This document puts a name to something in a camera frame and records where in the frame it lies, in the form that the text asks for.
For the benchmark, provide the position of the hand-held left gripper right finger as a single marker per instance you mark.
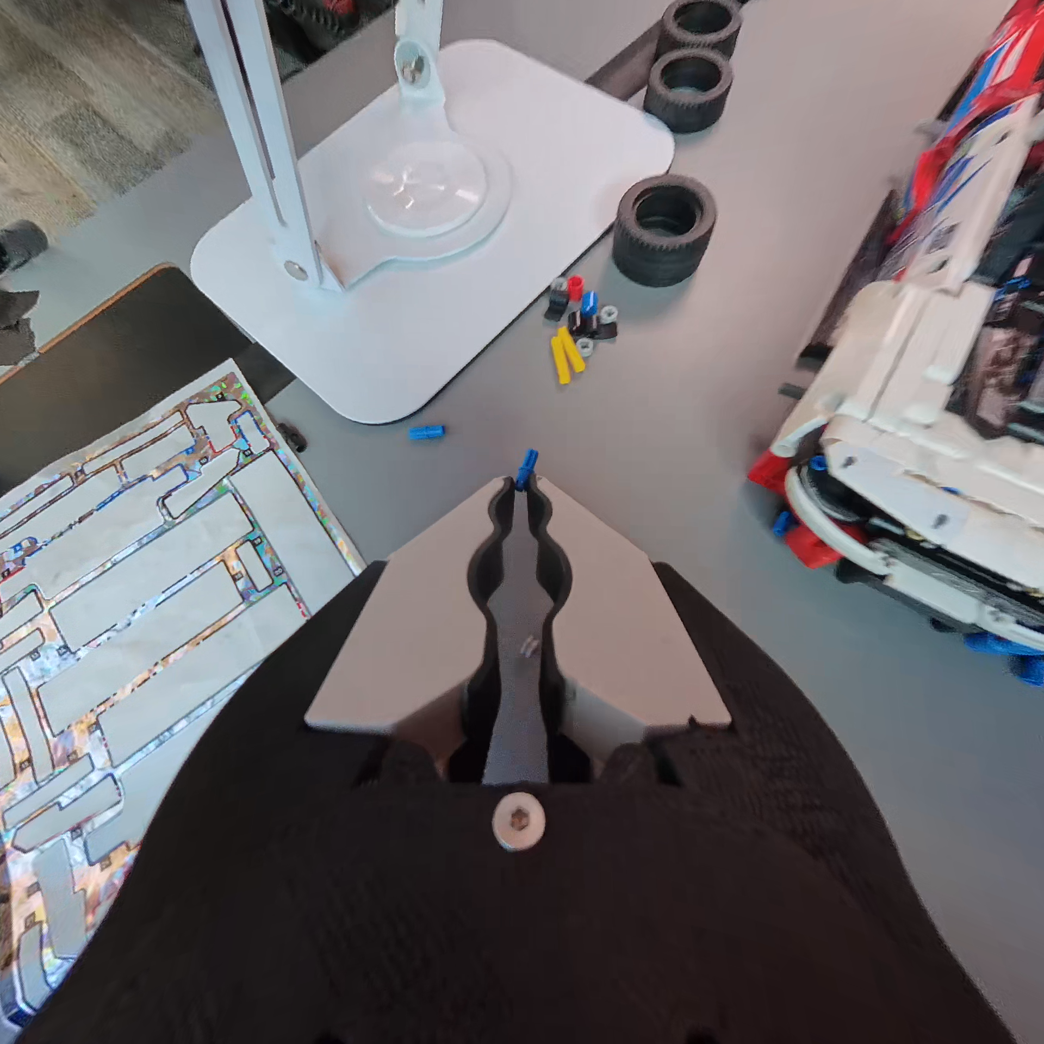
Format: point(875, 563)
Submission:
point(644, 643)

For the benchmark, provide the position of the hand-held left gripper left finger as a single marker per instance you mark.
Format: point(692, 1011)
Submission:
point(383, 643)

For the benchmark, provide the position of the blue connector pin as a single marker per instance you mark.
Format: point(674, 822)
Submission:
point(526, 468)
point(425, 432)

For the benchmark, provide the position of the toy brick race car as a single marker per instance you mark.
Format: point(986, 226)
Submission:
point(898, 407)

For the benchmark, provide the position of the white desk stand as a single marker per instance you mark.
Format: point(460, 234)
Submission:
point(490, 325)

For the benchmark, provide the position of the black desk mat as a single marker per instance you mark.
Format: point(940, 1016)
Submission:
point(122, 341)

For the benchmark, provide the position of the small black brick piece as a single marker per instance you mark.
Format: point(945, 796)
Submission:
point(291, 435)

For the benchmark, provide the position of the holographic sticker sheet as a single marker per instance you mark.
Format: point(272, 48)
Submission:
point(147, 554)

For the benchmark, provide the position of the yellow brick axle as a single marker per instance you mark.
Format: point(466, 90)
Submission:
point(559, 361)
point(572, 349)

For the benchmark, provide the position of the black brick connector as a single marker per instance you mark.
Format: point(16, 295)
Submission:
point(558, 303)
point(599, 329)

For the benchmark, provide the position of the black toy tire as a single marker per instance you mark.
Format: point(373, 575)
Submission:
point(700, 36)
point(689, 114)
point(665, 244)

